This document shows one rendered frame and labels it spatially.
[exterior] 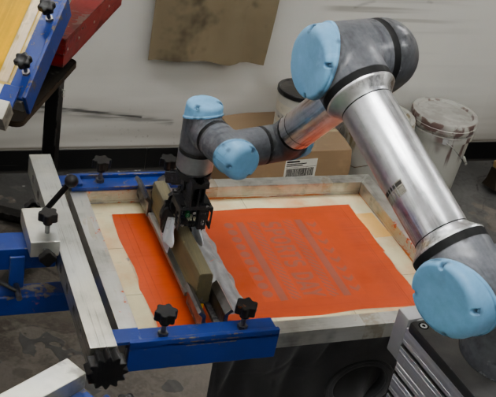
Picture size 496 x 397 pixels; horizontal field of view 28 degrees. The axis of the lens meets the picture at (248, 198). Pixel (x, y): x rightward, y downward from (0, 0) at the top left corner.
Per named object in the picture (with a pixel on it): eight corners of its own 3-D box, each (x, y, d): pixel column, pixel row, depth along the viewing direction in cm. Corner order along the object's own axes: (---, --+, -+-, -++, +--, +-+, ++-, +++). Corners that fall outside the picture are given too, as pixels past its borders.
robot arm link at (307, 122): (434, 0, 162) (285, 120, 202) (385, 4, 156) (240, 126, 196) (460, 64, 159) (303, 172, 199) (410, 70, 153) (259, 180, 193)
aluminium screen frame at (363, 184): (364, 186, 259) (368, 173, 257) (479, 328, 213) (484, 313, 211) (64, 197, 230) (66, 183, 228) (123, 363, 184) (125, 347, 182)
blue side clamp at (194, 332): (265, 340, 199) (272, 313, 195) (274, 357, 195) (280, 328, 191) (120, 354, 188) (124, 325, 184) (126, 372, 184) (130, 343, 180)
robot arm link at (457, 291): (560, 297, 137) (377, 0, 157) (484, 322, 128) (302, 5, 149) (508, 335, 146) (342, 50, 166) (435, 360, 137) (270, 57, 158)
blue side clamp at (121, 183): (187, 194, 242) (191, 169, 239) (193, 205, 238) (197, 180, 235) (65, 198, 231) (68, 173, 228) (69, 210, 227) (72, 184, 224)
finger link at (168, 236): (160, 263, 205) (174, 227, 201) (153, 247, 210) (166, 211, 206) (173, 265, 206) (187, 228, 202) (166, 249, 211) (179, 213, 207)
